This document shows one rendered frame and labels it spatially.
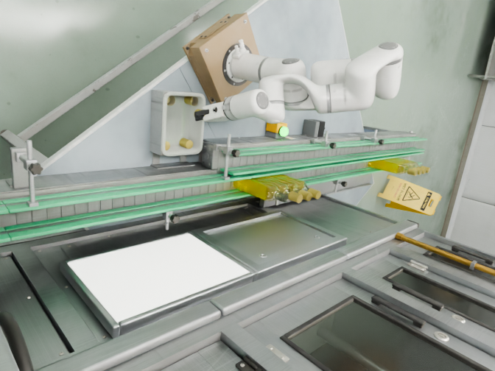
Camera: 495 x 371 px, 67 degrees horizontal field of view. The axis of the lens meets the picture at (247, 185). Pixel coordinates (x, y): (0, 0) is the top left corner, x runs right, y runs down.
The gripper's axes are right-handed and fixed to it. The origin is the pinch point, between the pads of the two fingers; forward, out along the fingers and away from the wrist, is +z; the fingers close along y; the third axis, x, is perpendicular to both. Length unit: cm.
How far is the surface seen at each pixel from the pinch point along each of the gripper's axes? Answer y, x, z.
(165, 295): -35, -47, -23
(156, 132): -10.8, -3.6, 14.3
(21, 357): -71, -35, -54
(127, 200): -25.7, -25.6, 11.9
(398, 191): 341, -77, 100
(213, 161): 8.7, -16.1, 8.6
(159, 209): -18.4, -29.5, 5.3
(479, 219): 603, -161, 95
